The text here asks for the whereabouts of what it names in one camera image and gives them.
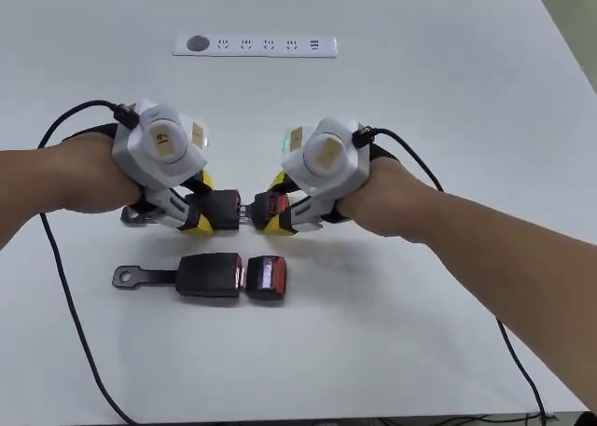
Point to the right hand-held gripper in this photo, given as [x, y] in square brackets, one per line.
[326, 158]

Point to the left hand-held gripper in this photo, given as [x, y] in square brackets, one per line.
[163, 146]

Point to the black red seat belt tongue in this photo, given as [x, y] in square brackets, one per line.
[268, 208]
[266, 279]

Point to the black seat belt buckle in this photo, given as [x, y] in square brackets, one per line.
[210, 274]
[219, 208]

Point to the person's left forearm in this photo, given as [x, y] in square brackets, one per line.
[37, 188]

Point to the person's right forearm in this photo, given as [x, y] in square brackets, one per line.
[503, 267]

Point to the person's left hand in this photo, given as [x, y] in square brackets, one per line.
[100, 174]

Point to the person's right hand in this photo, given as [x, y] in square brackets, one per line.
[382, 193]

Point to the white power strip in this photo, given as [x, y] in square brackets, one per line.
[256, 45]

